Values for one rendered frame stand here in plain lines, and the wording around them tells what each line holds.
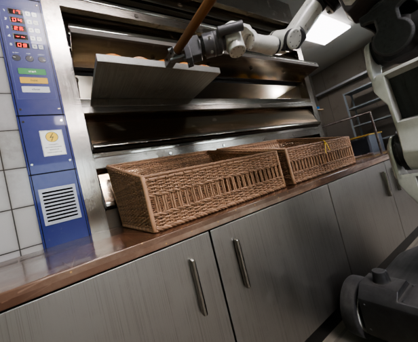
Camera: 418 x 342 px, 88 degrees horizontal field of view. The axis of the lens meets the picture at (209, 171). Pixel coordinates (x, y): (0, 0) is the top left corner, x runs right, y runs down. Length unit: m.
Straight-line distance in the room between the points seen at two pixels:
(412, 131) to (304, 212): 0.41
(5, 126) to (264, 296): 1.11
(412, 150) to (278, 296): 0.61
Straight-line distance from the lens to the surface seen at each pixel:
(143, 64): 0.98
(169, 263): 0.57
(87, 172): 1.08
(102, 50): 1.23
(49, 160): 1.06
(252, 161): 0.80
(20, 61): 1.22
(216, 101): 1.45
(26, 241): 1.08
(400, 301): 0.95
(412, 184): 0.95
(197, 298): 0.63
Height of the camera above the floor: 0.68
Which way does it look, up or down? 3 degrees up
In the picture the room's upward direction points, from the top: 14 degrees counter-clockwise
